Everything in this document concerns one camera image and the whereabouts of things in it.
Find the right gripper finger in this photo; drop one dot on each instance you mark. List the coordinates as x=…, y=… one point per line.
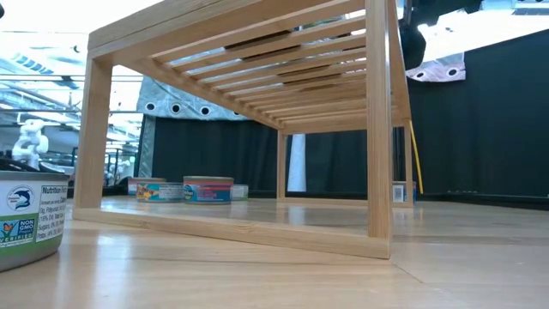
x=412, y=47

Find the teal orange label can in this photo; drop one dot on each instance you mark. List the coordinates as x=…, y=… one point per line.
x=159, y=192

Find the wooden slatted shelf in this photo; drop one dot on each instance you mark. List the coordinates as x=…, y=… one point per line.
x=379, y=129

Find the black curtain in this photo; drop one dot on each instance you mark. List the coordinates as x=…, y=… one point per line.
x=214, y=150
x=339, y=163
x=480, y=120

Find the pink salmon pull-tab can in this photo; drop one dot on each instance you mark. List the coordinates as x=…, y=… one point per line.
x=208, y=189
x=137, y=184
x=398, y=193

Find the white hanging cloth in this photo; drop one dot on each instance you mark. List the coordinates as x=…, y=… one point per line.
x=297, y=163

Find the black round device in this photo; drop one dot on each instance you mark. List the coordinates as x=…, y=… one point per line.
x=53, y=168

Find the white robot figure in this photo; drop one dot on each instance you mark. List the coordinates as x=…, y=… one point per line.
x=30, y=143

